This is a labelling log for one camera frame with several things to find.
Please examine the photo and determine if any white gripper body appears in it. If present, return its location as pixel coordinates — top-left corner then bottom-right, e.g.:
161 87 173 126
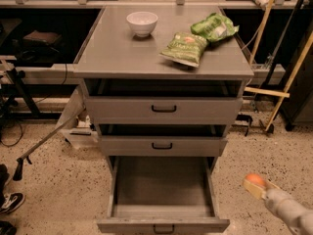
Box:
264 188 294 218

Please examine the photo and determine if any orange fruit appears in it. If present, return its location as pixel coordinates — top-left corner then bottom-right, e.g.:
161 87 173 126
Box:
245 173 266 187

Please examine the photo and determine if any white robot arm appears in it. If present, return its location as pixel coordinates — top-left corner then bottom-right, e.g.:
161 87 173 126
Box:
243 179 313 235

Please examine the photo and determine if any grey bottom drawer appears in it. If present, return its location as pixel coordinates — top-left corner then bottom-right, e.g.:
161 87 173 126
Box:
98 157 230 235

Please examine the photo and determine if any grey drawer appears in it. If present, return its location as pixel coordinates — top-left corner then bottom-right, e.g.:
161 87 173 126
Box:
85 97 243 124
99 136 227 157
98 157 230 235

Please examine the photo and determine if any grey drawer cabinet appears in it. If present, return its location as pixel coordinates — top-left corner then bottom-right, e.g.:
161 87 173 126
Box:
74 4 253 169

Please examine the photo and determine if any grey middle drawer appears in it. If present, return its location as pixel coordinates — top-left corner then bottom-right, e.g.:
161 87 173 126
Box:
99 136 227 157

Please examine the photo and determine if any grey top drawer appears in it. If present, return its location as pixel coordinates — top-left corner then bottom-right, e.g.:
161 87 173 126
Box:
85 97 243 124

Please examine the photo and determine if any green chip bag front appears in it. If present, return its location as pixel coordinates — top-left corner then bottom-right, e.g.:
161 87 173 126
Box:
160 32 207 68

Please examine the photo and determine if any green chip bag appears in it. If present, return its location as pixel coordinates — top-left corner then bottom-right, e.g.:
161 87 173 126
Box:
191 13 239 43
160 32 207 68

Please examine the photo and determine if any green chip bag rear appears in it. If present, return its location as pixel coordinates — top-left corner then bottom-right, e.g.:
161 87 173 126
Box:
191 13 239 43

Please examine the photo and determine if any white ceramic bowl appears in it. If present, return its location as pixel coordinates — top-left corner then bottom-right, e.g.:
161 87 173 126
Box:
126 12 158 37

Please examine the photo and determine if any metal rod with black foot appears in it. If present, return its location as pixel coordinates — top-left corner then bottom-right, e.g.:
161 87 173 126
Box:
13 110 83 181

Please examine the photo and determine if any black white sneaker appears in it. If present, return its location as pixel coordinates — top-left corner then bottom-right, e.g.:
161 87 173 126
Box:
0 193 25 213

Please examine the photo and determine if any black shoe at corner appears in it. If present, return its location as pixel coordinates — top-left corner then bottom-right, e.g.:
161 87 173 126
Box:
0 221 17 235

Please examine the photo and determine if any dark box on shelf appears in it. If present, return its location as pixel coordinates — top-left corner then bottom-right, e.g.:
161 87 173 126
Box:
22 30 62 46

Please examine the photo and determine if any wooden easel frame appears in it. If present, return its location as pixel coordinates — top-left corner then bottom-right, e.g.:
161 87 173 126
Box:
244 0 313 134

